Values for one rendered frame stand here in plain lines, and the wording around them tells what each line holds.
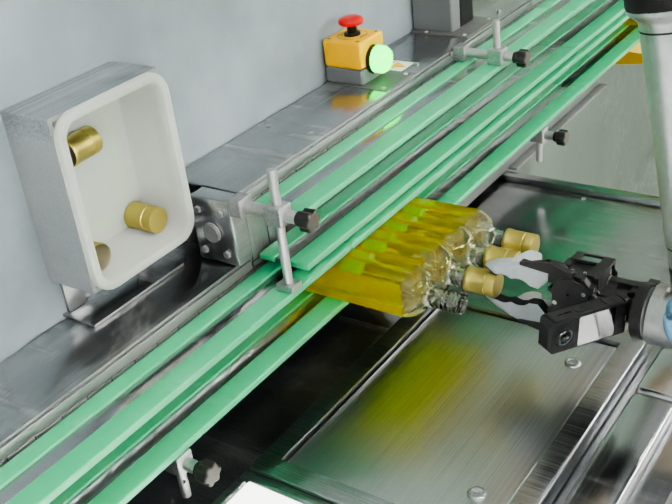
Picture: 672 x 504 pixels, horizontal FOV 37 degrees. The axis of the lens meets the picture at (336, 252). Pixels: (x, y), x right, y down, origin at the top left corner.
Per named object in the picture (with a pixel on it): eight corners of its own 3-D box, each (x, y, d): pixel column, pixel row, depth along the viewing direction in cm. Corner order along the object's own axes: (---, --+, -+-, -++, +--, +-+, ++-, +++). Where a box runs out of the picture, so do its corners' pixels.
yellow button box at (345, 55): (324, 81, 159) (363, 86, 155) (319, 36, 155) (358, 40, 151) (348, 67, 164) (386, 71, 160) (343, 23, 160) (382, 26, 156)
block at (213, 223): (197, 259, 132) (237, 270, 128) (184, 196, 127) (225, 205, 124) (214, 247, 134) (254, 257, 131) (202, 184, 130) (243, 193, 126)
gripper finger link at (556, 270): (520, 278, 128) (582, 302, 125) (514, 284, 127) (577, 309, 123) (526, 247, 126) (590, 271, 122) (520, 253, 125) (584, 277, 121)
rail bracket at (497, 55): (449, 62, 166) (523, 70, 159) (447, 19, 162) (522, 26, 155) (460, 55, 169) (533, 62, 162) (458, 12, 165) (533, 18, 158)
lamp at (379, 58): (366, 76, 155) (383, 78, 154) (364, 49, 153) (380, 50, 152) (381, 67, 158) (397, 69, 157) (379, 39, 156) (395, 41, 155)
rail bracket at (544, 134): (496, 159, 189) (562, 169, 182) (495, 125, 186) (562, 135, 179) (505, 150, 192) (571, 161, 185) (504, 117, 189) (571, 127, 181)
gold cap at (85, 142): (50, 137, 113) (78, 122, 116) (58, 165, 115) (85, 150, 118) (72, 141, 111) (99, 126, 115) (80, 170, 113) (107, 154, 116)
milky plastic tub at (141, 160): (51, 283, 120) (101, 299, 115) (0, 110, 109) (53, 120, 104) (150, 220, 132) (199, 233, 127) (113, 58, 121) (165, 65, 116)
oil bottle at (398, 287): (290, 288, 140) (421, 324, 128) (284, 254, 137) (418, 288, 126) (313, 269, 144) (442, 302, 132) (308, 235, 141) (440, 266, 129)
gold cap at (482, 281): (462, 295, 131) (492, 303, 129) (461, 272, 130) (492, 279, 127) (474, 284, 134) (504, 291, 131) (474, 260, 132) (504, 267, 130)
